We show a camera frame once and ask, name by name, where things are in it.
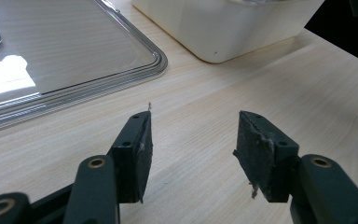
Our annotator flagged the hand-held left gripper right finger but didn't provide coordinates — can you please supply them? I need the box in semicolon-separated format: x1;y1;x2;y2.
232;110;358;224

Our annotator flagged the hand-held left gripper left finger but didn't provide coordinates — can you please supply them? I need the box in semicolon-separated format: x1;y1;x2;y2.
62;110;154;224

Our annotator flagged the cream plastic bin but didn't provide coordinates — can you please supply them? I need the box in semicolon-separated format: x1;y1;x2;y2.
131;0;325;64

